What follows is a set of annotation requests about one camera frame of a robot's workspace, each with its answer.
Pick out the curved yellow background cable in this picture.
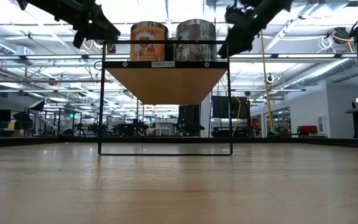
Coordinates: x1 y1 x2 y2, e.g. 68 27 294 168
230 93 242 138

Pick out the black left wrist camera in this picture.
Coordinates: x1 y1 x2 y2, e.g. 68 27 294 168
72 28 86 49

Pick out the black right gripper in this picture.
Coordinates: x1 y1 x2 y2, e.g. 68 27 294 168
218 6 273 58

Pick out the large black wall screen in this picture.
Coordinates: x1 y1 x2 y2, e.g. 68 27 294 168
211 95 251 119

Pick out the black aluminium table frame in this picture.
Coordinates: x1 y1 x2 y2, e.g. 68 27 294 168
0 136 358 149

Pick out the yellow hanging cable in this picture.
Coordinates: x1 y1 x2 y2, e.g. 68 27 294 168
259 29 275 135

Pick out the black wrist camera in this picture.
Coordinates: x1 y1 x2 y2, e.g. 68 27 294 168
224 3 251 23
72 28 86 49

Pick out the black server rack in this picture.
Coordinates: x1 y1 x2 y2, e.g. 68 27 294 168
178 105 202 137

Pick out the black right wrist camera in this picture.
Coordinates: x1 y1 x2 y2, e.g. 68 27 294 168
224 3 251 23

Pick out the red background bin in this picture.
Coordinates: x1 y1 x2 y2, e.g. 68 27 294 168
296 125 319 134

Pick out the silver candle jar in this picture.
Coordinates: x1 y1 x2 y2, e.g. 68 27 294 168
175 18 218 62

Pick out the orange candle jar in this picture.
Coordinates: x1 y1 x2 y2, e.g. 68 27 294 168
129 20 170 62

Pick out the black softbox light stand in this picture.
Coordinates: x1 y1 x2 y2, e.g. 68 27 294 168
12 99 46 138

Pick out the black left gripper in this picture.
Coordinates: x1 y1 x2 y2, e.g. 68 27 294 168
73 0 121 40

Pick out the wooden shelf with black frame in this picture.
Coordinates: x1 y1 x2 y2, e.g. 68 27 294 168
97 39 234 157

